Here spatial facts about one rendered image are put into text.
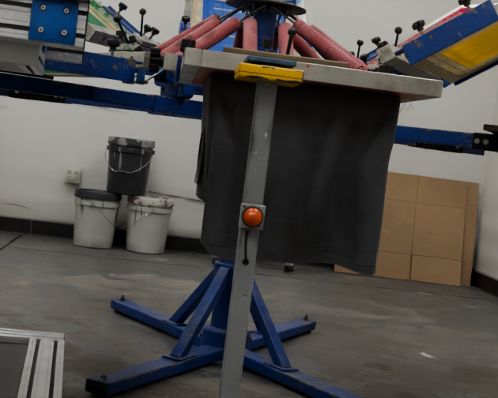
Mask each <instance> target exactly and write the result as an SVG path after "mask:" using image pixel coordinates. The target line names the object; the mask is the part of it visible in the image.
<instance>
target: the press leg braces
mask: <svg viewBox="0 0 498 398"><path fill-rule="evenodd" d="M230 271H231V269H230V268H225V267H220V268H219V270H218V272H217V274H216V275H215V276H213V270H212V271H211V272H210V274H209V275H208V276H207V277H206V278H205V279H204V280H203V281H202V282H201V283H200V284H199V285H198V287H197V288H196V289H195V290H194V291H193V293H192V294H191V295H190V296H189V297H188V298H187V300H186V301H185V302H184V303H183V304H182V305H181V307H180V308H178V310H177V311H176V312H175V313H174V314H173V315H172V316H171V317H170V319H163V321H166V322H167V323H170V324H172V325H175V326H186V328H185V329H184V331H183V333H182V335H181V337H180V338H179V340H178V342H177V343H176V345H175V347H174V348H173V350H172V353H170V354H167V355H163V356H162V357H164V358H167V359H174V360H177V361H183V360H185V359H190V358H193V357H195V356H196V355H192V354H189V351H190V349H191V348H192V346H193V344H194V342H195V341H196V339H197V337H198V335H199V333H200V332H201V330H202V328H203V326H204V324H205V323H206V321H207V319H208V317H209V315H210V314H211V312H212V310H213V308H214V307H215V305H216V303H217V301H218V299H219V298H220V296H221V294H222V292H223V290H224V289H225V287H226V285H227V283H228V282H229V277H230ZM193 312H194V314H193V316H192V317H191V319H190V320H189V322H188V323H186V322H184V321H185V320H186V319H188V317H189V316H190V315H191V314H192V313H193ZM250 312H251V316H252V318H253V321H254V323H255V327H256V328H257V329H255V330H252V331H250V332H253V333H257V334H260V335H262V337H263V339H264V340H265V343H266V346H267V348H268V351H269V353H270V357H271V358H272V362H264V364H266V365H268V366H272V367H273V368H275V369H278V370H280V371H299V369H297V368H295V367H293V366H291V365H290V362H289V359H288V357H287V355H286V353H285V349H284V347H283V345H282V343H281V340H280V337H279V335H278V333H277V330H276V328H275V326H274V323H273V321H272V318H271V316H270V313H269V311H268V309H267V307H266V304H265V302H264V300H263V298H262V295H261V293H260V291H259V289H258V286H257V283H256V282H255V279H254V282H253V288H252V295H251V307H250Z"/></svg>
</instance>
